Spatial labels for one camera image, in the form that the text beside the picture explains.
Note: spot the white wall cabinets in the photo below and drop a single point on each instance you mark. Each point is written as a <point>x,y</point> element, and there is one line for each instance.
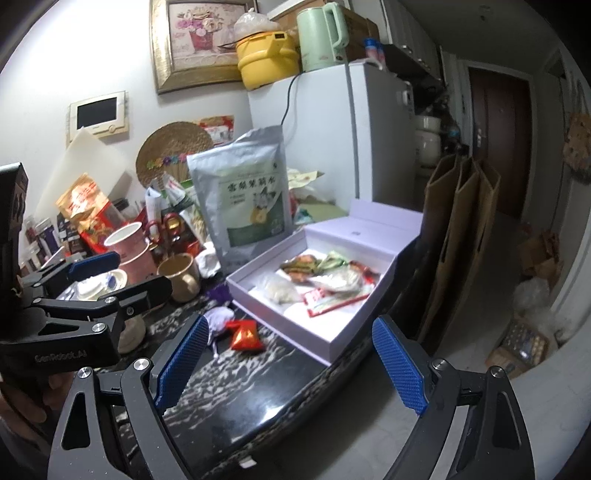
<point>411,23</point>

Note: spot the yellow cooking pot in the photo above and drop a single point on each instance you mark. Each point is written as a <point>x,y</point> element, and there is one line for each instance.
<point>263,64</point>

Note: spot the red white packet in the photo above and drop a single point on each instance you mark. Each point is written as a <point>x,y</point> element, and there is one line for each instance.
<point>328,302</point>

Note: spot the woven straw fan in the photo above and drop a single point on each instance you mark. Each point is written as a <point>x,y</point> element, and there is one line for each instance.
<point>175,143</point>

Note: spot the wall intercom panel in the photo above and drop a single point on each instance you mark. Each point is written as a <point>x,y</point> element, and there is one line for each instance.
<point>97,115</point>

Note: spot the patterned tote bag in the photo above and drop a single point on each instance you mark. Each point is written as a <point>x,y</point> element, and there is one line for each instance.
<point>579,143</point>

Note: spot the brown cardboard box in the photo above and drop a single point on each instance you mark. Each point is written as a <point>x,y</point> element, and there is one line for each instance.
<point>362,32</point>

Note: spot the green snack packet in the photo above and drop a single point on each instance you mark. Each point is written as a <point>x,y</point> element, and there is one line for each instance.
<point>332,261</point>

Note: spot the silver standing pouch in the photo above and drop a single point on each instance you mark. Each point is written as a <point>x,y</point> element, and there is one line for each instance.
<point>240,207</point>

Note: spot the orange snack bag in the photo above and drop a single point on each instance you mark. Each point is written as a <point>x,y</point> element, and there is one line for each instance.
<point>83,198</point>

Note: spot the red candy packet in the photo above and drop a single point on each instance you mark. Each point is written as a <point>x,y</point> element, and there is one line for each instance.
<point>244,337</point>

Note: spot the clear plastic bag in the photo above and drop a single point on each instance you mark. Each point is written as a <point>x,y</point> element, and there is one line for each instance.
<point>251,25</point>

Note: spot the orange red snack packet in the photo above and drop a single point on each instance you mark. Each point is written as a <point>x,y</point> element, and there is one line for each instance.
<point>300,267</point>

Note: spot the clear packet white powder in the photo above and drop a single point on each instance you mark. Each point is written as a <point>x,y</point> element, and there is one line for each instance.
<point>341,279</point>

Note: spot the open cardboard box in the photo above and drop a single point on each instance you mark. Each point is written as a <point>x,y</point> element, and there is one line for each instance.
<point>540,254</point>

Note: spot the ceramic cup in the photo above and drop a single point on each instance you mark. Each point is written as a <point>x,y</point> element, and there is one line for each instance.
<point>134,258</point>

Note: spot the white paper roll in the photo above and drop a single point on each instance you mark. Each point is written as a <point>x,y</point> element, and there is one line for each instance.
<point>152,203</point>

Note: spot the white fridge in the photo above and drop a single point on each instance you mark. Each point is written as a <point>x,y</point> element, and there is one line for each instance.
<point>323,138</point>

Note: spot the person's left hand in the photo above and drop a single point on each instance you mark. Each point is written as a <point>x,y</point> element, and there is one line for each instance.
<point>27,397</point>

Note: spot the beige mug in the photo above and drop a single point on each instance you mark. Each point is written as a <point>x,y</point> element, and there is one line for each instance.
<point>178,277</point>

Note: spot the green white carton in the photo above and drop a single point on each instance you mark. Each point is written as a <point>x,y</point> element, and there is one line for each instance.
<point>178,191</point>

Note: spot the gold framed flower picture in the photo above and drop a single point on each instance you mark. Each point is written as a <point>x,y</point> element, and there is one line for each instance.
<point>203,37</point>

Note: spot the white bowl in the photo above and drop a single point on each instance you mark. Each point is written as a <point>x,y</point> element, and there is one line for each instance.
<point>99,286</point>

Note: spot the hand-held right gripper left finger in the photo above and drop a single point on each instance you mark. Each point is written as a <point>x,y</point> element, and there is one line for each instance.
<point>182,364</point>

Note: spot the green electric kettle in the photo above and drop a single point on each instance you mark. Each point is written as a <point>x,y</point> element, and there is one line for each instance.
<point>318,41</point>

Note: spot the dark printed packets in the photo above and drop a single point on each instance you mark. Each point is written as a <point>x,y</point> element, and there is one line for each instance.
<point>46,240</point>

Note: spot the cream printed paper bag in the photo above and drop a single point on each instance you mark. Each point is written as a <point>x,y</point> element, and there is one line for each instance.
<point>304,177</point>

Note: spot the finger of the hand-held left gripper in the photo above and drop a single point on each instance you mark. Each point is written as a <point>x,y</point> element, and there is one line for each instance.
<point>92,266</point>
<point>138,293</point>

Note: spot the flat cardboard sheet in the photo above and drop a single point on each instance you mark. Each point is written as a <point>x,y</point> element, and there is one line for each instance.
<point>441,207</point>
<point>466,221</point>
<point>485,258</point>

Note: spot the cardboard box of small goods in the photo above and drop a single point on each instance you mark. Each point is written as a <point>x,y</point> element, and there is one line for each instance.
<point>517,346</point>

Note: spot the pink bottle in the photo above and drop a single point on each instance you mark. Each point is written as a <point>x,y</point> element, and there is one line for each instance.
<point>375,53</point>

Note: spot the white crumpled tissue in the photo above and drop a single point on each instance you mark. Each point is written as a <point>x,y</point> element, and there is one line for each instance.
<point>207,263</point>

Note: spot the red patterned package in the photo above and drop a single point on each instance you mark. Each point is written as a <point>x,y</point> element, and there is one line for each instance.
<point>219,129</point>

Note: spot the white board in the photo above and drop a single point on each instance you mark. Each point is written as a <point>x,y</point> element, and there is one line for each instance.
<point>83,166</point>

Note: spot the clear bag white pieces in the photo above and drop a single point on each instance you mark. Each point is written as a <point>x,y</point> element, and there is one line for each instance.
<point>279,290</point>

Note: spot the green folded paper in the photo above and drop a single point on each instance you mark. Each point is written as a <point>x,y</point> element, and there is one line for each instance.
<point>323,212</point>

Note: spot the white ceramic crock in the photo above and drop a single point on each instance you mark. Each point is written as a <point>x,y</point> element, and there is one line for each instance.
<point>427,143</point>

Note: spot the brown door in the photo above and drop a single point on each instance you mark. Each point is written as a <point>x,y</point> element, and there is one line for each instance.
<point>498,138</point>

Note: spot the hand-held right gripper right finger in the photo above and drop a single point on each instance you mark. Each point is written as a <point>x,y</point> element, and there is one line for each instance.
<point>401,369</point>

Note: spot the lavender gift box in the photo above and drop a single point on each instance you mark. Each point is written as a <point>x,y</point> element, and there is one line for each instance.
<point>369,230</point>

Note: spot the clear red snack packet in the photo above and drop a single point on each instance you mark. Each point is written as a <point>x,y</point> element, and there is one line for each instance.
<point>367,272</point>

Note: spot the crumpled plastic bag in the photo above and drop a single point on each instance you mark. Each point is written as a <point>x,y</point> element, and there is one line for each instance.
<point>535,300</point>

